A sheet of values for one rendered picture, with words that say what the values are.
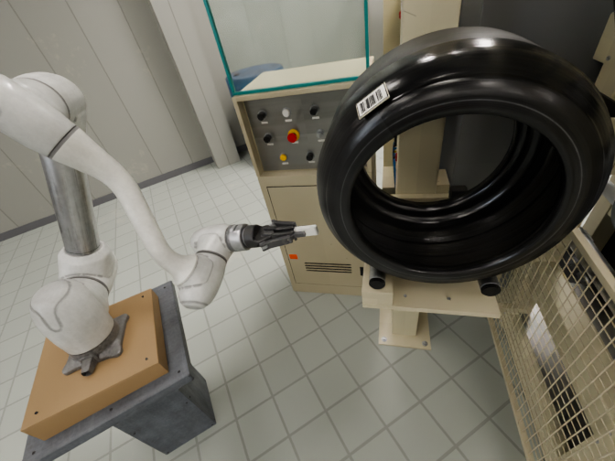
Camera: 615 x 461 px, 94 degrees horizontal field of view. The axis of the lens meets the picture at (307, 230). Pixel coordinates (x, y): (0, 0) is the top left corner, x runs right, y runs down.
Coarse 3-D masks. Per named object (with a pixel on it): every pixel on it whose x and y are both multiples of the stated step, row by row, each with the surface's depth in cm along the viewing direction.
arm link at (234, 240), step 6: (228, 228) 93; (234, 228) 92; (240, 228) 92; (228, 234) 92; (234, 234) 91; (240, 234) 91; (228, 240) 92; (234, 240) 91; (240, 240) 90; (228, 246) 92; (234, 246) 92; (240, 246) 91; (246, 246) 93
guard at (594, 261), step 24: (576, 240) 69; (576, 264) 70; (600, 264) 62; (504, 288) 112; (528, 288) 94; (552, 288) 80; (600, 288) 62; (528, 312) 94; (552, 336) 80; (504, 360) 113; (600, 360) 62; (528, 384) 93; (552, 384) 79; (552, 432) 80; (576, 432) 70; (528, 456) 91; (600, 456) 61
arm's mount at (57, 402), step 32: (128, 320) 109; (160, 320) 114; (64, 352) 101; (128, 352) 98; (160, 352) 99; (64, 384) 92; (96, 384) 90; (128, 384) 92; (32, 416) 85; (64, 416) 87
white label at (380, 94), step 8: (376, 88) 50; (384, 88) 48; (368, 96) 51; (376, 96) 49; (384, 96) 48; (360, 104) 51; (368, 104) 50; (376, 104) 48; (360, 112) 51; (368, 112) 49
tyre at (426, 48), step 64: (384, 64) 55; (448, 64) 45; (512, 64) 43; (384, 128) 51; (576, 128) 45; (320, 192) 66; (384, 192) 92; (512, 192) 79; (576, 192) 51; (384, 256) 72; (448, 256) 82; (512, 256) 62
